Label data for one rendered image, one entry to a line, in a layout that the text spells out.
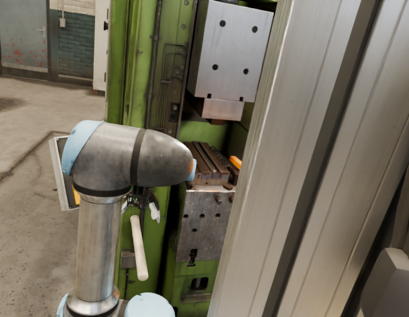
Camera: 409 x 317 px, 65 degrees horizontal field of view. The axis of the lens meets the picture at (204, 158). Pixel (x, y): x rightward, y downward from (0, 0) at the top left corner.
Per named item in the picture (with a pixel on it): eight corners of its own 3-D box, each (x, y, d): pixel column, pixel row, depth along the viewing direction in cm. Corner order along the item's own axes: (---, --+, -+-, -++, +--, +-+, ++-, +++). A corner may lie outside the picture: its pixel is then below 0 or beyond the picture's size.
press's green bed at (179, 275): (223, 316, 203) (238, 258, 186) (165, 324, 192) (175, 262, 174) (201, 257, 252) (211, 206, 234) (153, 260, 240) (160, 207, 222)
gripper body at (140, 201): (125, 207, 117) (128, 178, 112) (134, 197, 125) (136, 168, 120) (145, 212, 116) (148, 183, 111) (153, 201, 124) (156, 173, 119)
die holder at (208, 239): (239, 258, 186) (256, 190, 169) (175, 262, 174) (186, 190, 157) (211, 205, 234) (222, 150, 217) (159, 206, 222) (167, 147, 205)
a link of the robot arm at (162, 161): (202, 134, 60) (197, 153, 108) (144, 124, 59) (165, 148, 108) (192, 196, 59) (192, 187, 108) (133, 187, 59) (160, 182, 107)
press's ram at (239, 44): (269, 104, 156) (291, 16, 141) (194, 97, 144) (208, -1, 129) (238, 86, 193) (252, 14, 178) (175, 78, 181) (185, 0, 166)
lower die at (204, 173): (226, 185, 169) (229, 170, 166) (190, 185, 163) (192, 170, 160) (205, 153, 206) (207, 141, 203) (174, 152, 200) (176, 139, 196)
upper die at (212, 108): (240, 121, 156) (244, 102, 152) (201, 117, 150) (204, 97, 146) (214, 99, 192) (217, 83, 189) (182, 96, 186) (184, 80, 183)
